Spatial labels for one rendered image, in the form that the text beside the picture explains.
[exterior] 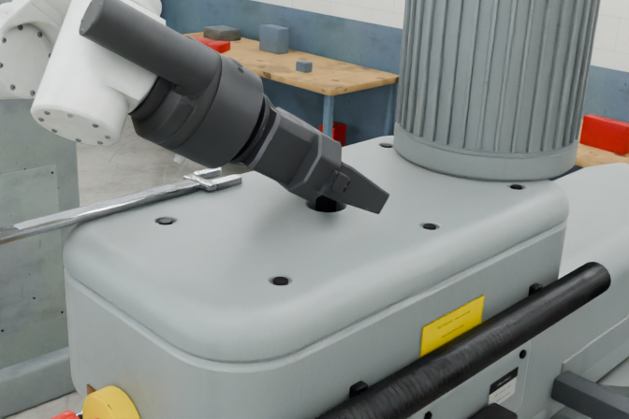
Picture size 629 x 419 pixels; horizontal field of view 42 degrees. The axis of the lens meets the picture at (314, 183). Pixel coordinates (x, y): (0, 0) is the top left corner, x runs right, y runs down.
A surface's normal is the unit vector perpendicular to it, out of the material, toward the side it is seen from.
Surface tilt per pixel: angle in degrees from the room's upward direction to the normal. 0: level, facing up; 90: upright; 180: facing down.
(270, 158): 90
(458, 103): 90
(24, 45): 80
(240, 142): 100
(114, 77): 66
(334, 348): 90
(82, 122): 139
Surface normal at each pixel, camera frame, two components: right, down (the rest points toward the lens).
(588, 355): 0.70, 0.27
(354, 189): 0.44, 0.33
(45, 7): 0.47, 0.67
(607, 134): -0.74, 0.20
